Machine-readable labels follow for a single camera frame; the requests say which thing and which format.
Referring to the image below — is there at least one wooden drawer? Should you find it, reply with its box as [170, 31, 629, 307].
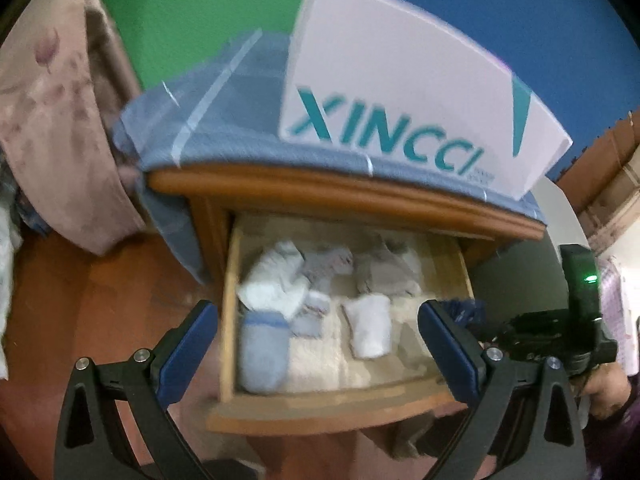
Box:
[207, 212, 481, 436]

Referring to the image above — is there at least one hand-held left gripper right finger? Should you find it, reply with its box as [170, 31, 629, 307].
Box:
[417, 299, 588, 480]

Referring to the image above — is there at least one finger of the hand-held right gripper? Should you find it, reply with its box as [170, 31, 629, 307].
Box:
[479, 317, 518, 353]

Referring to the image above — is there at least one pink floral curtain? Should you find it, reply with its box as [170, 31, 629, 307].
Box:
[0, 0, 151, 256]

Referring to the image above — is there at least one grey patterned sock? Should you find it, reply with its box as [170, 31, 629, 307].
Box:
[300, 246, 357, 293]

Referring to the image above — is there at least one light blue sock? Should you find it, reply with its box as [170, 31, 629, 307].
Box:
[239, 310, 292, 395]

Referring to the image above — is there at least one white cardboard shoe box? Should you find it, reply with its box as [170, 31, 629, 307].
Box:
[279, 0, 573, 196]

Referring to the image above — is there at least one beige cloth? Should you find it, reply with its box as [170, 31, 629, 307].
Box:
[356, 237, 425, 298]

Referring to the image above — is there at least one person's purple clothing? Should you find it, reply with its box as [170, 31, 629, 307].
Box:
[587, 410, 640, 480]

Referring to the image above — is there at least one blue foam mat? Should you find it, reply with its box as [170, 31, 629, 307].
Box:
[350, 0, 640, 181]

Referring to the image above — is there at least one brown cloth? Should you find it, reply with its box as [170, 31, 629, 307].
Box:
[85, 0, 146, 111]

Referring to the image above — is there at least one green foam mat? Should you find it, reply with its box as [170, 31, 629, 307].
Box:
[87, 0, 368, 93]

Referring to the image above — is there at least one person's right hand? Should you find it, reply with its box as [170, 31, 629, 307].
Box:
[582, 360, 632, 421]

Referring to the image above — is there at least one wooden door frame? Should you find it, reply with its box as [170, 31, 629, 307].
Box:
[555, 107, 640, 261]

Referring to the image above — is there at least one pale patterned cloth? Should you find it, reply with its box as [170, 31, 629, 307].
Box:
[597, 255, 640, 376]

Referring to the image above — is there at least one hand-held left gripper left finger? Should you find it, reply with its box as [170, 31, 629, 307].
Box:
[54, 300, 221, 480]

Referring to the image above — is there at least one blue plaid cloth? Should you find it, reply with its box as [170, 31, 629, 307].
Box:
[111, 29, 546, 286]

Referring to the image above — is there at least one white cabinet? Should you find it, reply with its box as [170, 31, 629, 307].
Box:
[470, 177, 593, 311]

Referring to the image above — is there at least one small grey cloth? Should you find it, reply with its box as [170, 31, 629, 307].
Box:
[290, 289, 332, 339]

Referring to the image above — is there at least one white sock bundle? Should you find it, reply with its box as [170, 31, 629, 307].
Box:
[237, 241, 312, 322]

